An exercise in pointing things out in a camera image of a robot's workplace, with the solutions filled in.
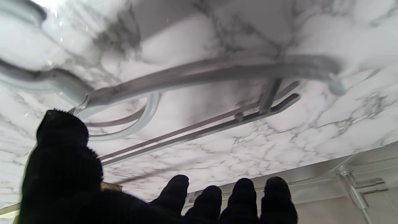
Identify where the grey plastic clothes hanger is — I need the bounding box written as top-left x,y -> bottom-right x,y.
0,0 -> 347,167

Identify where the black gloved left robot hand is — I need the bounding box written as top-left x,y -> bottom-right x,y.
19,109 -> 299,224

